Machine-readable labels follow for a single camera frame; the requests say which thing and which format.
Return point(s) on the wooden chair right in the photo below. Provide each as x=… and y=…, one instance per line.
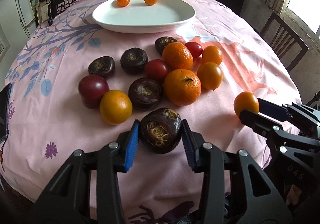
x=284, y=39

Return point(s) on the red cherry tomato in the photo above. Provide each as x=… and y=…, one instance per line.
x=156, y=70
x=194, y=48

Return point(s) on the small mandarin on plate left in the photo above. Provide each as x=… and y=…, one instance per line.
x=123, y=3

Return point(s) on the large mandarin front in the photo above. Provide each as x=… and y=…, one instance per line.
x=182, y=87

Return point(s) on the orange kumquat mid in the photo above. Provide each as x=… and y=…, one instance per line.
x=210, y=75

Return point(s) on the large mandarin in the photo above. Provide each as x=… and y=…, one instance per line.
x=177, y=56
x=182, y=87

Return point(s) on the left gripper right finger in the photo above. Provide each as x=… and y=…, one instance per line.
x=232, y=183

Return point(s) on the dark purple plum tomato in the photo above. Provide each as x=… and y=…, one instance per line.
x=91, y=89

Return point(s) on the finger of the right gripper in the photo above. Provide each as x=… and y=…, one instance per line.
x=269, y=129
x=299, y=115

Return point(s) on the dark water chestnut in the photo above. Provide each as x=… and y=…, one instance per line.
x=103, y=66
x=133, y=61
x=160, y=130
x=162, y=42
x=145, y=93

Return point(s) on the white oval plate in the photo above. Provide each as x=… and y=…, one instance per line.
x=139, y=18

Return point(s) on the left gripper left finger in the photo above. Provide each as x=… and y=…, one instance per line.
x=65, y=199

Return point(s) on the small orange kumquat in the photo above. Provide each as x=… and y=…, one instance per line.
x=245, y=101

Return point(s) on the large mandarin back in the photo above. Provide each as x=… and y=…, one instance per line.
x=177, y=56

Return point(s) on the black phone on table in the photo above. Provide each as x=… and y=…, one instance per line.
x=4, y=110

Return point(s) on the pink printed tablecloth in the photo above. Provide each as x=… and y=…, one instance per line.
x=134, y=114

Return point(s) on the red cherry tomato centre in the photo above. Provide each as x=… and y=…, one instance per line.
x=156, y=70

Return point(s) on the red cherry tomato back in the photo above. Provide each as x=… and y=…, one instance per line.
x=194, y=48

